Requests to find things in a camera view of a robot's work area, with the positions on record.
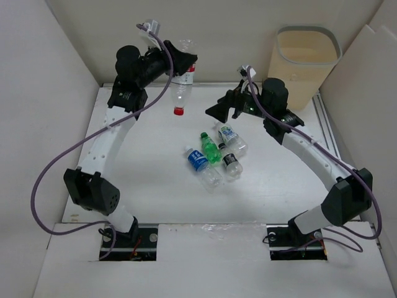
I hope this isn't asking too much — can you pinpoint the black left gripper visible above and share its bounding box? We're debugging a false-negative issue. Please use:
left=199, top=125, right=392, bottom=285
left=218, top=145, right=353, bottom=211
left=138, top=40, right=197, bottom=89

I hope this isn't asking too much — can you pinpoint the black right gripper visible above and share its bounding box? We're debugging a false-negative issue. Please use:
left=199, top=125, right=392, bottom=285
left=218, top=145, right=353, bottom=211
left=205, top=79, right=272, bottom=124

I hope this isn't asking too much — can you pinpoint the red label clear bottle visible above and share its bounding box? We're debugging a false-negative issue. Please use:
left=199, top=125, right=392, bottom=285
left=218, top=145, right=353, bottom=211
left=169, top=39, right=197, bottom=116

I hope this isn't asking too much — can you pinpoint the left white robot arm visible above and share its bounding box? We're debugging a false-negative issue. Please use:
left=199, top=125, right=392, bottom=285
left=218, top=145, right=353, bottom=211
left=63, top=40, right=197, bottom=246

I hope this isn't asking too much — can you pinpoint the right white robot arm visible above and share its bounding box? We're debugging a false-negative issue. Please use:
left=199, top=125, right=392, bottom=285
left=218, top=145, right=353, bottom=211
left=205, top=78, right=373, bottom=245

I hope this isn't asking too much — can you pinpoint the cream plastic waste bin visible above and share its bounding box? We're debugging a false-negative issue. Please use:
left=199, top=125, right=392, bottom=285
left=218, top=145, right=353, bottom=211
left=267, top=25, right=342, bottom=111

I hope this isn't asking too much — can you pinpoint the green white label bottle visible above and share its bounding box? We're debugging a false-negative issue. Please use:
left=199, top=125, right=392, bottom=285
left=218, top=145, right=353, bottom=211
left=215, top=121, right=248, bottom=157

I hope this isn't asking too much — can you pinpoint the green plastic soda bottle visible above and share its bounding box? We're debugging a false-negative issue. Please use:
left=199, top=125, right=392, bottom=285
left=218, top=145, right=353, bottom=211
left=200, top=132, right=221, bottom=164

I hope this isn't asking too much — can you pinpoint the black label pepsi bottle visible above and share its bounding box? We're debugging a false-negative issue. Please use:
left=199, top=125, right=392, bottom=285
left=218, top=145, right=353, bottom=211
left=218, top=143, right=243, bottom=179

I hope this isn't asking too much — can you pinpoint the blue label water bottle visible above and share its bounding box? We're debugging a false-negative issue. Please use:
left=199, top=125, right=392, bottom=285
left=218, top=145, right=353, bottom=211
left=184, top=146, right=223, bottom=193

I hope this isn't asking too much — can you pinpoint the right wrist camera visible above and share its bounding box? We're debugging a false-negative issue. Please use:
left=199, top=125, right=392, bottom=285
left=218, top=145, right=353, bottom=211
left=237, top=65, right=256, bottom=80

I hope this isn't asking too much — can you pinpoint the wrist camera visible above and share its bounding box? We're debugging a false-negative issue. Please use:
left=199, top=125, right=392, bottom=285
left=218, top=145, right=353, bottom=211
left=136, top=19, right=161, bottom=38
left=237, top=65, right=256, bottom=80

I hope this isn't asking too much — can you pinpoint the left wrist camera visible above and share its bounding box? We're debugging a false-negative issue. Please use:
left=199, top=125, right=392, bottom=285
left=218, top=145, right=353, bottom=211
left=136, top=19, right=161, bottom=38

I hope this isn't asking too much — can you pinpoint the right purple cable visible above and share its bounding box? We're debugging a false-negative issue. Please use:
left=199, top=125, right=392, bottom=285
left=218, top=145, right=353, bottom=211
left=244, top=65, right=381, bottom=252

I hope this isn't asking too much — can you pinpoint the purple cable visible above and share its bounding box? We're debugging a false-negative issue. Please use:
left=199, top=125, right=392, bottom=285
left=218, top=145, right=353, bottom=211
left=244, top=65, right=381, bottom=252
left=30, top=24, right=174, bottom=260

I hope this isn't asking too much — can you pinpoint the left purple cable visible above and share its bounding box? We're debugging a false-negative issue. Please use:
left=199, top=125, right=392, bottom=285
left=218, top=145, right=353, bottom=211
left=30, top=24, right=174, bottom=260

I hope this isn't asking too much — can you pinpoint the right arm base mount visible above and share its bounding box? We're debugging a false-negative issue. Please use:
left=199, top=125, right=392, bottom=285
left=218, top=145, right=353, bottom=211
left=262, top=220, right=328, bottom=261

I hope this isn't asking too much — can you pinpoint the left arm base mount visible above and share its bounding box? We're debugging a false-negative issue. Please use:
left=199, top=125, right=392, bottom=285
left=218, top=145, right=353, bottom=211
left=99, top=225, right=158, bottom=261

